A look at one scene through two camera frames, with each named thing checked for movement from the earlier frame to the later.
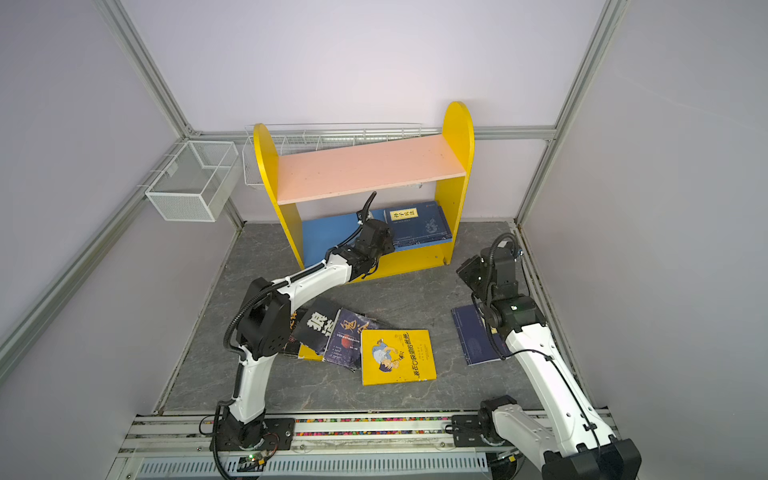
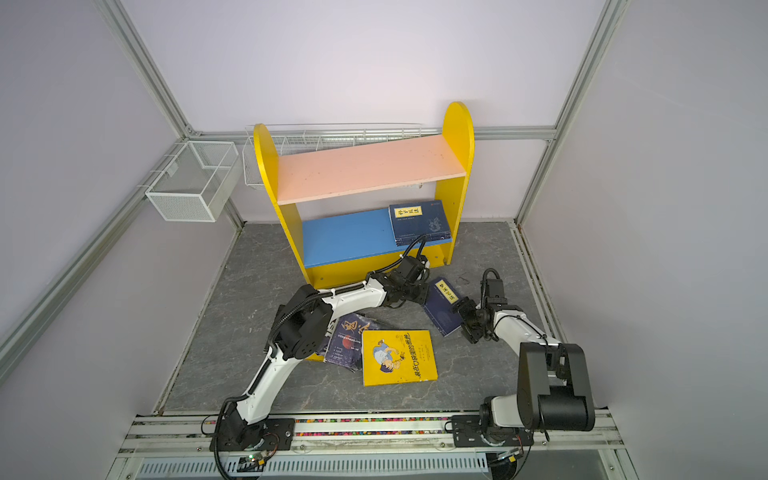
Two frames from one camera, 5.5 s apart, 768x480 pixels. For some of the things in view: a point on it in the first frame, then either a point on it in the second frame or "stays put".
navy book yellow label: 474,338 to 439,301
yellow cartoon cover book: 397,357 stays put
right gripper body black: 473,276 to 471,318
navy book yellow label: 417,224 stays put
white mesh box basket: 195,182 stays put
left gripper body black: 389,247 to 415,292
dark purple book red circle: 344,348 stays put
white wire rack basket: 293,139 stays put
